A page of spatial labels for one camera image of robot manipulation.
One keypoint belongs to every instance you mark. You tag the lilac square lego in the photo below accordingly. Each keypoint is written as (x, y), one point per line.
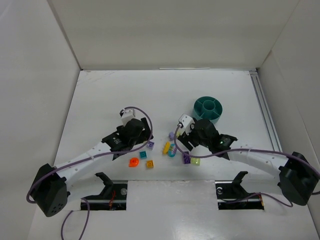
(150, 145)

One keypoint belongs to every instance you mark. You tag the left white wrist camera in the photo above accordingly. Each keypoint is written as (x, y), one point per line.
(126, 115)

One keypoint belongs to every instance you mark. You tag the light purple small lego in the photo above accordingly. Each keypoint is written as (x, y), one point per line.
(171, 136)

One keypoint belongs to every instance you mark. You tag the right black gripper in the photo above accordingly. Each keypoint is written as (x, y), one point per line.
(186, 141)

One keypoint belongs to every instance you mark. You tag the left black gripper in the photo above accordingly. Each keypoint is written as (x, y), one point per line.
(145, 127)

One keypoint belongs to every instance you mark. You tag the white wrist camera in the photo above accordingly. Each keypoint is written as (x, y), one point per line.
(186, 123)
(126, 115)

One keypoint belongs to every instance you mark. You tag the aluminium rail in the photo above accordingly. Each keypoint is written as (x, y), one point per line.
(265, 111)

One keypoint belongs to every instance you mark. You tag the teal oval decorated lego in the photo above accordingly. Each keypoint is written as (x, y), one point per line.
(172, 150)

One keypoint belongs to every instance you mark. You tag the yellow long lego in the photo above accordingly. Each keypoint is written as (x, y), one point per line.
(166, 148)

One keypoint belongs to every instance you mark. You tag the lime green lego brick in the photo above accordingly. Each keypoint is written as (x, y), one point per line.
(195, 161)

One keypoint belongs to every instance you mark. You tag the teal small square lego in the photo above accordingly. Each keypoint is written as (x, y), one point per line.
(143, 155)

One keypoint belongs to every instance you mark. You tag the orange round lego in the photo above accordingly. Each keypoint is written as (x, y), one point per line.
(133, 162)

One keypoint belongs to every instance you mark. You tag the dark purple lego brick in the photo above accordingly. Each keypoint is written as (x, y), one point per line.
(186, 158)

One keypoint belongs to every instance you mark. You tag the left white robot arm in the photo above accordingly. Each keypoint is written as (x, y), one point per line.
(54, 186)

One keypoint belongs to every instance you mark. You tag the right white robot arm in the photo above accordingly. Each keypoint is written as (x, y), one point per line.
(297, 179)

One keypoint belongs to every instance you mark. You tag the orange square lego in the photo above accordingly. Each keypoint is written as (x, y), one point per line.
(149, 164)

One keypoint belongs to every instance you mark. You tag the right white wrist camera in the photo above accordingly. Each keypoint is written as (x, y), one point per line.
(186, 123)

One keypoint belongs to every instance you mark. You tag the teal round divided container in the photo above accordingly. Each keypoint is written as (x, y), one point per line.
(207, 107)

